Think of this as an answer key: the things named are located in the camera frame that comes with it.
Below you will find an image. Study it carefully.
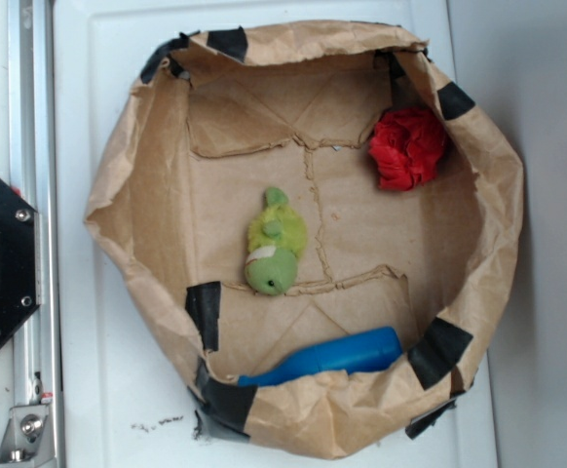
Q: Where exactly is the blue plastic bottle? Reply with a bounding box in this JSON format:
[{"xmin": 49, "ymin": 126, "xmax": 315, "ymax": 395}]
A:
[{"xmin": 238, "ymin": 327, "xmax": 402, "ymax": 387}]

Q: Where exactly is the green plush toy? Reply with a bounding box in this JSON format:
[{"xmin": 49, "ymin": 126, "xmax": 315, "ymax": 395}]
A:
[{"xmin": 244, "ymin": 187, "xmax": 308, "ymax": 296}]

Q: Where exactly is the red crumpled paper ball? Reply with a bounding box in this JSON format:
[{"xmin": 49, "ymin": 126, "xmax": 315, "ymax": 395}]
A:
[{"xmin": 368, "ymin": 107, "xmax": 448, "ymax": 191}]

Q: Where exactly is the aluminium frame rail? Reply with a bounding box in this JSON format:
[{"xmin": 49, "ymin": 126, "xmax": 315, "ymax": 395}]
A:
[{"xmin": 7, "ymin": 1, "xmax": 66, "ymax": 467}]

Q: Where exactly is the metal corner bracket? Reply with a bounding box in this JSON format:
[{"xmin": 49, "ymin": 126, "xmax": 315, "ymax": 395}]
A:
[{"xmin": 0, "ymin": 405, "xmax": 54, "ymax": 467}]

